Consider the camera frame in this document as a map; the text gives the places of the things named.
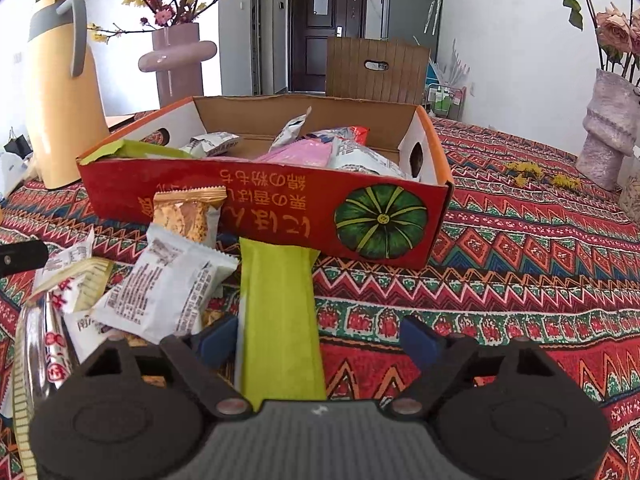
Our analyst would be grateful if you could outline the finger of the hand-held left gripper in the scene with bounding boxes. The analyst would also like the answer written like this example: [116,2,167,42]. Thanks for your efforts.
[0,240,49,277]

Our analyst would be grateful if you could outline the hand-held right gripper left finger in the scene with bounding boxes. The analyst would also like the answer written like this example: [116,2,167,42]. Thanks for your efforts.
[75,314,256,418]

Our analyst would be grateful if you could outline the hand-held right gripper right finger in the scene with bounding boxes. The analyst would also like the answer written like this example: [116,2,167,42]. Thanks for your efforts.
[387,315,558,417]

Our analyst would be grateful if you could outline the green snack packet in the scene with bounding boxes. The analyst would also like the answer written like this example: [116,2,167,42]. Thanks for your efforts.
[79,139,198,166]
[239,237,327,412]

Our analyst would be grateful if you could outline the orange-edged cracker packet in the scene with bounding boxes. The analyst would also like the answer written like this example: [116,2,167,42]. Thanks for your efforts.
[152,186,227,248]

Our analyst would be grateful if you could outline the red cardboard box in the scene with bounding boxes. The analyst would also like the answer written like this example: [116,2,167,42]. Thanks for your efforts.
[76,94,455,271]

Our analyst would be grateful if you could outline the large orange snack bag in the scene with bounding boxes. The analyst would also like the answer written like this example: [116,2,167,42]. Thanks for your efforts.
[305,126,412,179]

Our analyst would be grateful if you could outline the pink snack packet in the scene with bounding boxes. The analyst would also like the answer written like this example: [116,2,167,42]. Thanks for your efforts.
[254,139,335,167]

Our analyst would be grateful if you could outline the small white snack packet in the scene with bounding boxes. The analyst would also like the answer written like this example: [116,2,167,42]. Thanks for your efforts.
[269,106,313,153]

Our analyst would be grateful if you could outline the white plastic bag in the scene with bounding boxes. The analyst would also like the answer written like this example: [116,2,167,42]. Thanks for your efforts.
[0,152,28,198]

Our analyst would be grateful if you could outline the black paper bag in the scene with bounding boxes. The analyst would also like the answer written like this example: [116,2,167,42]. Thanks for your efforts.
[4,129,32,157]

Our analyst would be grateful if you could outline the yellow thermos jug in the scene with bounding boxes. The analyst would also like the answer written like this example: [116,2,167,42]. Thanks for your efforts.
[26,0,111,191]

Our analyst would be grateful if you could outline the small rack with bottles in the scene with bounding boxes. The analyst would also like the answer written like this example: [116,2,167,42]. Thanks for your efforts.
[426,85,467,120]

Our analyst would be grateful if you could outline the pink glass vase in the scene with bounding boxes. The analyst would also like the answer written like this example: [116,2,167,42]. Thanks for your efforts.
[138,22,218,108]

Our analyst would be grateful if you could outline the clear jar of seeds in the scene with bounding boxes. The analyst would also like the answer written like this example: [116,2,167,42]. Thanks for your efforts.
[617,145,640,213]

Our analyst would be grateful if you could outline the white pampas grass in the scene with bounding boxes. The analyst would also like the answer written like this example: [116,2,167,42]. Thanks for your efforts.
[430,40,468,87]

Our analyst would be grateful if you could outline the textured lilac vase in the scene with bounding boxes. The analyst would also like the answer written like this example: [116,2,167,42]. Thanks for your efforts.
[576,67,640,192]

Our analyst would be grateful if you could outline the pink yellow flower branches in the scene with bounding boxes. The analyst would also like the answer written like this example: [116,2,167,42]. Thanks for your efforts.
[65,0,291,43]

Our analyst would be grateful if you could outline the dark brown door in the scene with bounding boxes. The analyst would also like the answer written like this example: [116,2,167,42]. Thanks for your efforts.
[287,0,368,95]

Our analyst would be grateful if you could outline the grey refrigerator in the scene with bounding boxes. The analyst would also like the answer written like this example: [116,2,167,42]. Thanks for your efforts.
[382,0,446,56]

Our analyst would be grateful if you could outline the hanging folded umbrella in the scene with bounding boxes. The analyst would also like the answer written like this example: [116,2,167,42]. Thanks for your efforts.
[424,0,445,36]

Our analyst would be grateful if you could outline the dried rose bouquet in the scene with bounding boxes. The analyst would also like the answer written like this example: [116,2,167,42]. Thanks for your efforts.
[550,0,640,83]

